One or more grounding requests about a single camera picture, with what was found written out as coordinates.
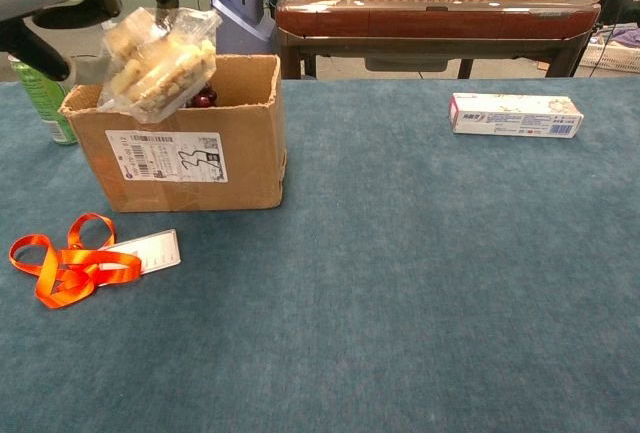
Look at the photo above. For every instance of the bagged white snack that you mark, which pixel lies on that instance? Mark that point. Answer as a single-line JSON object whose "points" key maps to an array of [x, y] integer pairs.
{"points": [[160, 68]]}

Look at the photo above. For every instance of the green drink can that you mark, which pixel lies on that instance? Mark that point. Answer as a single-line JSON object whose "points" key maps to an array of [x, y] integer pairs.
{"points": [[47, 108]]}

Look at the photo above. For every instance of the bunch of red grapes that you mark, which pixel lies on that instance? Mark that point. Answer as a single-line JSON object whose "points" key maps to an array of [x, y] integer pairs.
{"points": [[204, 98]]}

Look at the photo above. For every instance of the blue felt table cover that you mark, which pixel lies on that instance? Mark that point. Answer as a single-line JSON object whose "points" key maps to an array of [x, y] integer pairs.
{"points": [[400, 278]]}

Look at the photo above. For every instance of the black tripod stand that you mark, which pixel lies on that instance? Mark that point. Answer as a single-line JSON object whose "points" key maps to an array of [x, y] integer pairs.
{"points": [[597, 18]]}

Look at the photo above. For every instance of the brown mahjong table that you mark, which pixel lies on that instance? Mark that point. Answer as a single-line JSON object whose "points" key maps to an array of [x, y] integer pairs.
{"points": [[435, 23]]}

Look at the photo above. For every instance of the white badge card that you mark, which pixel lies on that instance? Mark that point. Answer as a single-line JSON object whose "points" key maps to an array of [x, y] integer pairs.
{"points": [[155, 253]]}

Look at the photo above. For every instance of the white plastic basket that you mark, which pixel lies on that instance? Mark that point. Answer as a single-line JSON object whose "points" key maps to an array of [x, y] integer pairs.
{"points": [[615, 55]]}

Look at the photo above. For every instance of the open cardboard box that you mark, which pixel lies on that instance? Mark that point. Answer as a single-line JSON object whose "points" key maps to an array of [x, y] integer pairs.
{"points": [[250, 163]]}

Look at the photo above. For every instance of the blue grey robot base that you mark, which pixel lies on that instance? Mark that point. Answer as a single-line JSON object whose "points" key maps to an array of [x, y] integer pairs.
{"points": [[242, 8]]}

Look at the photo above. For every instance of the white toothpaste box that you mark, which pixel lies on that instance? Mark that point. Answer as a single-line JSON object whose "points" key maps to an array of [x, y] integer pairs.
{"points": [[515, 115]]}

